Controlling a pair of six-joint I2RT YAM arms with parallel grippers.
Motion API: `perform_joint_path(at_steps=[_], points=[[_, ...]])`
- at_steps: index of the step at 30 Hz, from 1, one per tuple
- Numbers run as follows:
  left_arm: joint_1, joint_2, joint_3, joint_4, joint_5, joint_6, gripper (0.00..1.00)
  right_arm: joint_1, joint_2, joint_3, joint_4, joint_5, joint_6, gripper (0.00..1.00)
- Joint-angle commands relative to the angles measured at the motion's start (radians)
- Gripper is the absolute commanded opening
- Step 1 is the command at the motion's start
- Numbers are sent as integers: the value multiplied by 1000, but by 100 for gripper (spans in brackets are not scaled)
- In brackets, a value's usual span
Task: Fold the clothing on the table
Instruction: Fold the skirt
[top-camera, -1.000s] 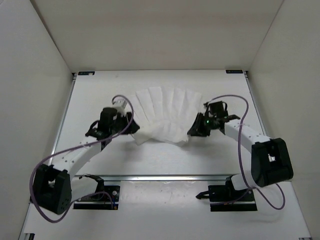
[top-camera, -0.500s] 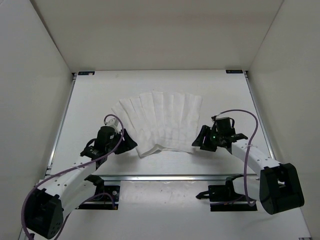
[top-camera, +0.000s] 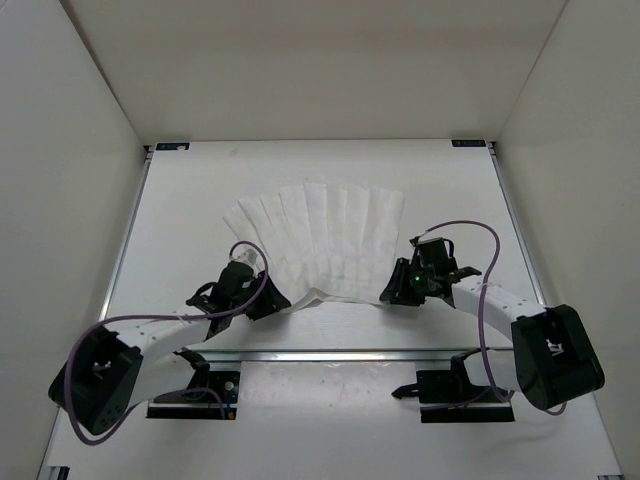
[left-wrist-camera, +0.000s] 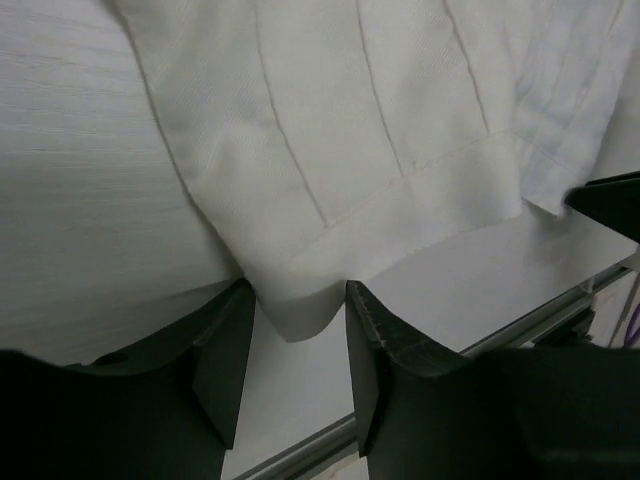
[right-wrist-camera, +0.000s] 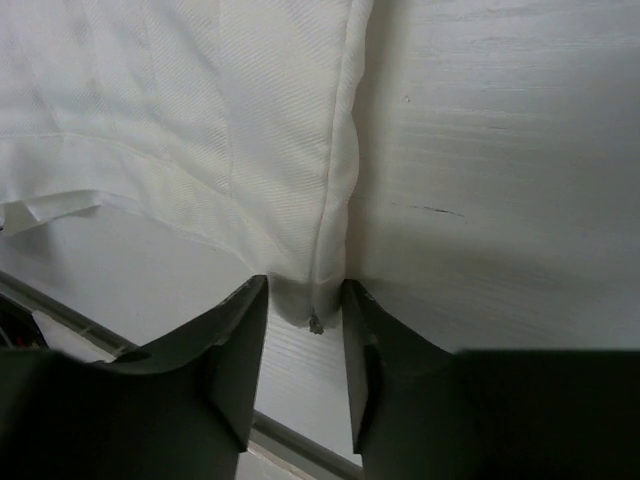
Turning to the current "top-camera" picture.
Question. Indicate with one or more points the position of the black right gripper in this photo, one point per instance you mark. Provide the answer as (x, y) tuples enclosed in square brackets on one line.
[(396, 291)]

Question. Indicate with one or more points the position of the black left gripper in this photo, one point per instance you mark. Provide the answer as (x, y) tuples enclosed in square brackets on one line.
[(272, 299)]

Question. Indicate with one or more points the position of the white pleated skirt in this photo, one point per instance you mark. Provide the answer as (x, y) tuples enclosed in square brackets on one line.
[(324, 242)]

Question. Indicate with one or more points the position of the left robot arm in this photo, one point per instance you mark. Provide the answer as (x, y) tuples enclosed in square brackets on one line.
[(98, 396)]

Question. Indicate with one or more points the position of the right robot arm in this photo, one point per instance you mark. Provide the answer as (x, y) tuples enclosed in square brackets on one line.
[(551, 360)]

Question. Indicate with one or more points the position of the right blue corner label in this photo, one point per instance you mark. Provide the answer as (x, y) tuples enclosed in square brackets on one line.
[(468, 143)]

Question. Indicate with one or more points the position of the blue corner label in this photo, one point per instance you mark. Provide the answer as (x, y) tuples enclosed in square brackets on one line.
[(468, 143), (172, 146)]

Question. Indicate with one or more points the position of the left blue corner label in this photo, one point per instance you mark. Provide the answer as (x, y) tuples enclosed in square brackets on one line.
[(172, 146)]

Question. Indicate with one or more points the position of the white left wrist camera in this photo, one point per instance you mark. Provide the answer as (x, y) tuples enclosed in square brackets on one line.
[(245, 253)]

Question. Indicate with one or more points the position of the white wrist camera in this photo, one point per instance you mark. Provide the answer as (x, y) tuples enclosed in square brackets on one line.
[(419, 242), (245, 253)]

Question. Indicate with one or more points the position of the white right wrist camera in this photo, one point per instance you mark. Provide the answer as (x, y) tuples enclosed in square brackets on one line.
[(419, 242)]

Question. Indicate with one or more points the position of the aluminium table edge rail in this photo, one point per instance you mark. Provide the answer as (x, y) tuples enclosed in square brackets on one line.
[(327, 356)]

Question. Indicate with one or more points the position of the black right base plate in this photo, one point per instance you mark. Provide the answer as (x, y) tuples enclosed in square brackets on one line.
[(448, 398)]

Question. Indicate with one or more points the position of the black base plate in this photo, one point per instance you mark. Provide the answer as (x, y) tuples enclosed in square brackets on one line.
[(448, 398), (210, 397)]

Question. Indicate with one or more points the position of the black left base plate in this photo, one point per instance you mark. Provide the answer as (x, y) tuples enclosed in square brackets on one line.
[(210, 397)]

